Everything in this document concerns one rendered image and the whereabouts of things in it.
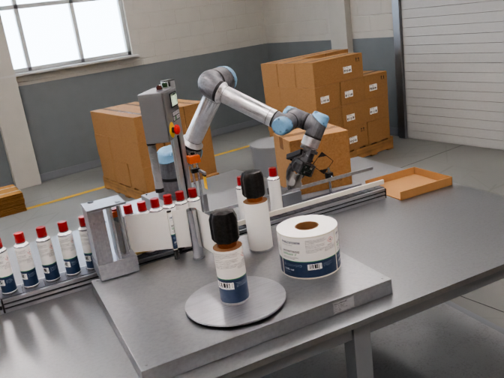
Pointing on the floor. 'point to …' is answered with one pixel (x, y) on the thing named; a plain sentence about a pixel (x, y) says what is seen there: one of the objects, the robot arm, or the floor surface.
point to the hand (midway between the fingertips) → (289, 188)
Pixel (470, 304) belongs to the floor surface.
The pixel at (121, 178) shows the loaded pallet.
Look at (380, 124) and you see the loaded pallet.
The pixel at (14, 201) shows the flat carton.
